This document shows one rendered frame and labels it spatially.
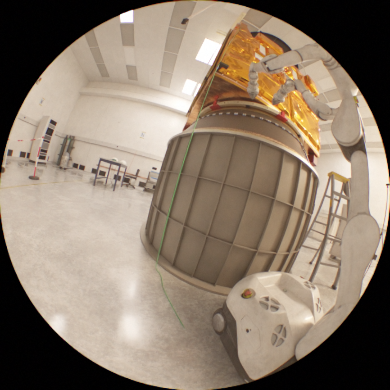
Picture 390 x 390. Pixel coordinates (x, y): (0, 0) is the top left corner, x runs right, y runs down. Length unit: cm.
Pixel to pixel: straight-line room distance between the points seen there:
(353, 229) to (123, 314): 100
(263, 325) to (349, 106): 88
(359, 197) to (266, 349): 58
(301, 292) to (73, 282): 125
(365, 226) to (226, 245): 82
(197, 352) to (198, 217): 85
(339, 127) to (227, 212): 82
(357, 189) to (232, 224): 76
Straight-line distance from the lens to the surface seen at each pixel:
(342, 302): 56
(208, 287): 107
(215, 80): 144
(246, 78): 154
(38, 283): 97
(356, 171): 63
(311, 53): 86
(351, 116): 70
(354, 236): 52
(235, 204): 90
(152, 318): 80
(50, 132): 715
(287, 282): 90
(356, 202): 59
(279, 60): 79
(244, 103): 150
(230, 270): 105
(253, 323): 54
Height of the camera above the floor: 68
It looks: 2 degrees down
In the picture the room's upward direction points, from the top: 16 degrees clockwise
